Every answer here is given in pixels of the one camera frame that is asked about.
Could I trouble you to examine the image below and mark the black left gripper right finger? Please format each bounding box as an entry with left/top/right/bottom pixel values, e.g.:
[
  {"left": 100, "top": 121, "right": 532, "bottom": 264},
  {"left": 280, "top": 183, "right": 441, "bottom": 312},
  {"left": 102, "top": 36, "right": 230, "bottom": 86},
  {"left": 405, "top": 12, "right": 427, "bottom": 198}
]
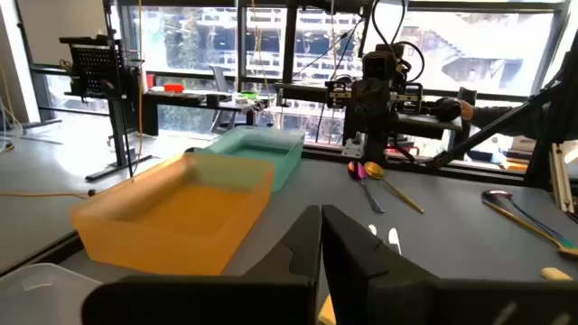
[{"left": 322, "top": 204, "right": 578, "bottom": 325}]

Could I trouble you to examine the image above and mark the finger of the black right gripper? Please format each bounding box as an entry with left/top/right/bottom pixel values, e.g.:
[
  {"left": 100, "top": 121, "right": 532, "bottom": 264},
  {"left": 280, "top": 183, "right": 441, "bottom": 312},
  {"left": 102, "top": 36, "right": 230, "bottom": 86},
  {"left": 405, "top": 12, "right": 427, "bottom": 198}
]
[
  {"left": 372, "top": 85, "right": 394, "bottom": 133},
  {"left": 351, "top": 85, "right": 374, "bottom": 133}
]

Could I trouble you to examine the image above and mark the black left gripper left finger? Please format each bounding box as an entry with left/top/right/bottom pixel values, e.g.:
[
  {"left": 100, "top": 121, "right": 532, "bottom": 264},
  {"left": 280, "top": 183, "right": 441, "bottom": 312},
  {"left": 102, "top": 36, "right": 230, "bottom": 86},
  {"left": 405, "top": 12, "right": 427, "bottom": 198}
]
[{"left": 80, "top": 204, "right": 322, "bottom": 325}]

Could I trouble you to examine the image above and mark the iridescent rainbow spoon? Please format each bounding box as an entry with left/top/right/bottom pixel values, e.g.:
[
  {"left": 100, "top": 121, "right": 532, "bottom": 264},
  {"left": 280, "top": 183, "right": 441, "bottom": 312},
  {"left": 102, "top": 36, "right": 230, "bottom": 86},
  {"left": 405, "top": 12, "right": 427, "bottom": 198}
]
[
  {"left": 346, "top": 160, "right": 386, "bottom": 215},
  {"left": 480, "top": 189, "right": 577, "bottom": 249}
]

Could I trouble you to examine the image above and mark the person's forearm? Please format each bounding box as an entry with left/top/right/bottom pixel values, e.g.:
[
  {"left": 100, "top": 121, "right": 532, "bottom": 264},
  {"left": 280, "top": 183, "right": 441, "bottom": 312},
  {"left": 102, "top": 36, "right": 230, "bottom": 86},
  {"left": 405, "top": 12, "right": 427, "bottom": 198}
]
[{"left": 471, "top": 103, "right": 548, "bottom": 139}]

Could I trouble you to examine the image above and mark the teal translucent plastic bin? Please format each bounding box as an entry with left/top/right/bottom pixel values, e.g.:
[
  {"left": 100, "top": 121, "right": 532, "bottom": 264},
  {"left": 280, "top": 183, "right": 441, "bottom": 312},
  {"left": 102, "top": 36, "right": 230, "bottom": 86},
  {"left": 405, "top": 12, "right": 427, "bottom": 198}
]
[{"left": 194, "top": 125, "right": 306, "bottom": 193}]

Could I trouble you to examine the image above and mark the orange translucent plastic bin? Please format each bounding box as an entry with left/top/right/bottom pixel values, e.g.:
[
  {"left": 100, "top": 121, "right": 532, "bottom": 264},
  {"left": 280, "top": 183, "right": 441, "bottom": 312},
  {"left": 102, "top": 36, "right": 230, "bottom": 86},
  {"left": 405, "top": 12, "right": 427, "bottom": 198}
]
[{"left": 70, "top": 152, "right": 275, "bottom": 276}]

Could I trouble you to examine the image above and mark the black desk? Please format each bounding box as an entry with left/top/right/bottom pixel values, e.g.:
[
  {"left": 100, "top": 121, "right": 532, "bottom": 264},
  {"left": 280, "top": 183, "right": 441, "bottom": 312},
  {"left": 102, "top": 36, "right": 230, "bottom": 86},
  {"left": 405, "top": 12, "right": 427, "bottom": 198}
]
[{"left": 141, "top": 88, "right": 268, "bottom": 137}]

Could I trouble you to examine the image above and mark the clear plastic bin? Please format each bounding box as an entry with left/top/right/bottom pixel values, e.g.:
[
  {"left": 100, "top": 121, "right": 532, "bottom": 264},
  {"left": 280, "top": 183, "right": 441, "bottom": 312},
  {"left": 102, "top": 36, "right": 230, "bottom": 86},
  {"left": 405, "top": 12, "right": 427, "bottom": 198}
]
[{"left": 0, "top": 263, "right": 103, "bottom": 325}]

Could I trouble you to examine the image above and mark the black floor stand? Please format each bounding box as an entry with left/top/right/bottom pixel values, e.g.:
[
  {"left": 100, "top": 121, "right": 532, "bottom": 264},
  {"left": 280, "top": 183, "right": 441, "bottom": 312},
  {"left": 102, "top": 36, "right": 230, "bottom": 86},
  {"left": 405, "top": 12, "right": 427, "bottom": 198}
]
[{"left": 58, "top": 0, "right": 155, "bottom": 182}]

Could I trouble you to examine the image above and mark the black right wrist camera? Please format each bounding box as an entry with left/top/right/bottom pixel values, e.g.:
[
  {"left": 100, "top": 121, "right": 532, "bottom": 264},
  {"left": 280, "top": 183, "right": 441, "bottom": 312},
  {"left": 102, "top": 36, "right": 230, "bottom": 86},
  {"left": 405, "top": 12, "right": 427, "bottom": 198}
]
[{"left": 362, "top": 43, "right": 398, "bottom": 82}]

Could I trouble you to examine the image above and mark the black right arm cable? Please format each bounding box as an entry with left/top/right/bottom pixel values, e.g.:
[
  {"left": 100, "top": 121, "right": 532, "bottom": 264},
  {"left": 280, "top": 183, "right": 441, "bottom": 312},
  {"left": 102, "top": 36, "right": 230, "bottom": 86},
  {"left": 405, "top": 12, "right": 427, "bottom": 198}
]
[{"left": 368, "top": 0, "right": 426, "bottom": 85}]

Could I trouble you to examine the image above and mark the black window frame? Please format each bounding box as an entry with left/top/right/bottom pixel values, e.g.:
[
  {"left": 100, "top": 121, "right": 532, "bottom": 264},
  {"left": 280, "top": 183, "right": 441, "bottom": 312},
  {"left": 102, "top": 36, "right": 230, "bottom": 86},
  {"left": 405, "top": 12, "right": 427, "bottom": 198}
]
[{"left": 26, "top": 0, "right": 578, "bottom": 109}]

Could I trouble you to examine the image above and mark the silver metal bracket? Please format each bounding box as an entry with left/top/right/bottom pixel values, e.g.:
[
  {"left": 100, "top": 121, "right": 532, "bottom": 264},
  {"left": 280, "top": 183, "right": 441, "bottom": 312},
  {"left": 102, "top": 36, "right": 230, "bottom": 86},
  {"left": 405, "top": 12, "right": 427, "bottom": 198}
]
[{"left": 548, "top": 142, "right": 575, "bottom": 214}]

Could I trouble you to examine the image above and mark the yellow cable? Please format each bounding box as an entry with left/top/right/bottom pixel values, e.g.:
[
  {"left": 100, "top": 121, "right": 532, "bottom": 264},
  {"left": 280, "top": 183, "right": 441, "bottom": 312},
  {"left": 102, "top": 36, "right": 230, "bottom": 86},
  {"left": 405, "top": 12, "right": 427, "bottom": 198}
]
[{"left": 0, "top": 0, "right": 146, "bottom": 200}]

